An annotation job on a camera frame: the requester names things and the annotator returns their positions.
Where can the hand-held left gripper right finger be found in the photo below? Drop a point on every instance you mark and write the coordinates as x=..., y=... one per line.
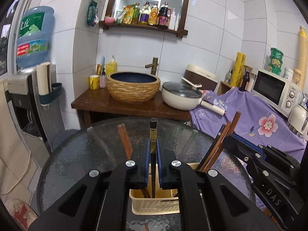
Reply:
x=160, y=168

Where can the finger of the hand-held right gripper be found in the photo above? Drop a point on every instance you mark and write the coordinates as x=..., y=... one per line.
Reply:
x=245, y=142
x=238, y=149

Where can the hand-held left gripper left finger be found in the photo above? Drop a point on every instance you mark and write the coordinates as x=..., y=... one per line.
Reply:
x=145, y=163

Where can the black chopstick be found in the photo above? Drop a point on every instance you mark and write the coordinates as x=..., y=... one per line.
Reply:
x=214, y=144

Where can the gold banded dark chopstick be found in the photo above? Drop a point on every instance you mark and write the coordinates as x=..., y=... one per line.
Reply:
x=153, y=130

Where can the cream perforated utensil holder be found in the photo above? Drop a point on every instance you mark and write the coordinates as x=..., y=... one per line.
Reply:
x=156, y=207

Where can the purple floral cloth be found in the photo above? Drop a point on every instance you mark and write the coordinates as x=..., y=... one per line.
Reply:
x=252, y=115

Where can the white kettle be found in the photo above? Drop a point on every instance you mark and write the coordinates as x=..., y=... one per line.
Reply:
x=298, y=119

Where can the brown glass bottle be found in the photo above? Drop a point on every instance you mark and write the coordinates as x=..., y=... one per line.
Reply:
x=244, y=83

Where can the white microwave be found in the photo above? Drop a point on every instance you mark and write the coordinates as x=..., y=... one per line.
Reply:
x=272, y=89

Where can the white pan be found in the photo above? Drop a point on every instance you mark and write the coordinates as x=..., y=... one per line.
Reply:
x=178, y=101

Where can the yellow wrap roll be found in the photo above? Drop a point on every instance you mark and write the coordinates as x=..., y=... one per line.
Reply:
x=238, y=67

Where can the woven pattern basin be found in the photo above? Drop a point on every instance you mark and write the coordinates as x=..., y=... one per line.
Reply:
x=132, y=89

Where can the brown white rice cooker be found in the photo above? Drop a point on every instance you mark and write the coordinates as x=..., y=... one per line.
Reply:
x=204, y=75

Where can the wooden counter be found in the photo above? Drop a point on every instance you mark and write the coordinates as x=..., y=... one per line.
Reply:
x=96, y=102

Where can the white jar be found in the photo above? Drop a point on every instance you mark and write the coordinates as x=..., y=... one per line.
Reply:
x=288, y=74

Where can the white rice paddle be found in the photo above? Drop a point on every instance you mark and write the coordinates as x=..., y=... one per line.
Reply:
x=190, y=83

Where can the glass pan lid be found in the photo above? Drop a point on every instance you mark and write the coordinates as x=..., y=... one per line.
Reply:
x=180, y=89

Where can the patterned pump bottle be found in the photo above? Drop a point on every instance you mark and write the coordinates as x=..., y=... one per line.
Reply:
x=102, y=80

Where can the yellow cup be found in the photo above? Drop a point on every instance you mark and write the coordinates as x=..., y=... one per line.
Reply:
x=94, y=82

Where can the bronze faucet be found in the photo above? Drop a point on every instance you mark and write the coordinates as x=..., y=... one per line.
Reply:
x=154, y=65

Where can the yellow soap pump bottle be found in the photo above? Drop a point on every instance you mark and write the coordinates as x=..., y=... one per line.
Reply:
x=111, y=67

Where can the rolled bamboo mat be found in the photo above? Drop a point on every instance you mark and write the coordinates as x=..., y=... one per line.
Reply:
x=303, y=53

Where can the teal roll holder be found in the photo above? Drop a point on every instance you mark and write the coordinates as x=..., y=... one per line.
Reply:
x=53, y=96

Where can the water dispenser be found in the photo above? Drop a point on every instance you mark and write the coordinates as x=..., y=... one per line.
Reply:
x=31, y=115

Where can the wooden framed mirror shelf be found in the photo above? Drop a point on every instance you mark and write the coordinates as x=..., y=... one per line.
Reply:
x=113, y=27

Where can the white squeeze bottle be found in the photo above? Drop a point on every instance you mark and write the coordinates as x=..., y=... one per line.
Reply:
x=174, y=21

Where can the pink small bowl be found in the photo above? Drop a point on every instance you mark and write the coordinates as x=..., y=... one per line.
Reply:
x=109, y=20

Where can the dark soy sauce bottle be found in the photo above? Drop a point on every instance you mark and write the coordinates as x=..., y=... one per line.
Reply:
x=164, y=16

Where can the purple label bottle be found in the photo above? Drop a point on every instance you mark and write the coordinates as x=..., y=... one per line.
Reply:
x=144, y=15

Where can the yellow label sauce bottle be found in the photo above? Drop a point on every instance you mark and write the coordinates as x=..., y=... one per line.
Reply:
x=153, y=15

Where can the yellow seasoning packet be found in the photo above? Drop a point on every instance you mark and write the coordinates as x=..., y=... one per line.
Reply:
x=127, y=15

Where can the green oil bottle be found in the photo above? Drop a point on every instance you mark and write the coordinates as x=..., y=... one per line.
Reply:
x=136, y=14

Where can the green hanging packet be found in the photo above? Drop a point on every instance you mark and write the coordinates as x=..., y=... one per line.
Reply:
x=92, y=13

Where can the blue water jug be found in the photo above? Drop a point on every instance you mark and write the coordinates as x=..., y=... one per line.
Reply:
x=33, y=36

